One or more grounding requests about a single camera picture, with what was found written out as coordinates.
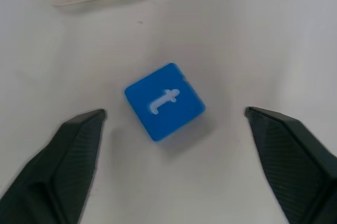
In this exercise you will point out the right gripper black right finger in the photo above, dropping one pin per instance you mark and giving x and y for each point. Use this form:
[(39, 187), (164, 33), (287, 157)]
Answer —
[(295, 168)]

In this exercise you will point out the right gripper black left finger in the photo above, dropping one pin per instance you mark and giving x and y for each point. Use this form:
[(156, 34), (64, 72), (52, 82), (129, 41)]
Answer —
[(47, 176)]

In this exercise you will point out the blue tile letter t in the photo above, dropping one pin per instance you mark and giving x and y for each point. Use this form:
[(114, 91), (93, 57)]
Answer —
[(164, 103)]

